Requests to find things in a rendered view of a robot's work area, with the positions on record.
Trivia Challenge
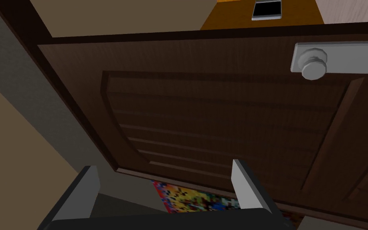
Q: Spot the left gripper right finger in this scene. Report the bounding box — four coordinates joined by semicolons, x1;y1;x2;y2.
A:
231;159;283;215

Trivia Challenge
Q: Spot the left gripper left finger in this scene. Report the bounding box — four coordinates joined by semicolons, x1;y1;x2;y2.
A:
37;165;101;230

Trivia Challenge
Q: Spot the multicoloured patterned rug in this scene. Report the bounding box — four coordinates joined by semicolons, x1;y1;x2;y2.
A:
152;180;242;214

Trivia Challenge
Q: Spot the dark brown wooden door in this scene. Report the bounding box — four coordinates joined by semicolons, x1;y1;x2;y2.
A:
37;22;368;228

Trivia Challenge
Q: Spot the grey door knob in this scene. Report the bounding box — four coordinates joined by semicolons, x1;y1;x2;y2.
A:
290;41;368;80

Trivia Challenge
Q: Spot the orange wooden table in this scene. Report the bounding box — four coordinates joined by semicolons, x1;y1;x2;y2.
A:
200;0;325;31

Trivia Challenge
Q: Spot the black and white tablet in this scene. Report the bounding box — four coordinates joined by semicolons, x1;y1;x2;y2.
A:
251;0;282;21

